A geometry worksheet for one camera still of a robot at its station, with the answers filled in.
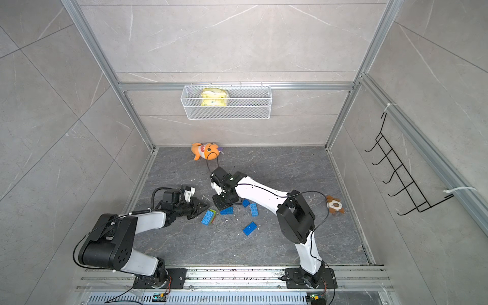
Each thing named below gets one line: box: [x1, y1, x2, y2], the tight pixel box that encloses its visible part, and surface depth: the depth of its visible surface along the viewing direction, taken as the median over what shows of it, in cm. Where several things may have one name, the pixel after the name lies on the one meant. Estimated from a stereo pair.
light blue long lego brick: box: [200, 209, 214, 226], surface depth 86 cm
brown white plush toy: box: [325, 195, 346, 215], surface depth 92 cm
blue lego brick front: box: [242, 221, 258, 237], surface depth 87 cm
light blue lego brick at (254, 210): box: [250, 202, 259, 217], surface depth 92 cm
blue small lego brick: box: [219, 207, 235, 215], surface depth 92 cm
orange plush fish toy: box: [190, 142, 225, 161], surface depth 110 cm
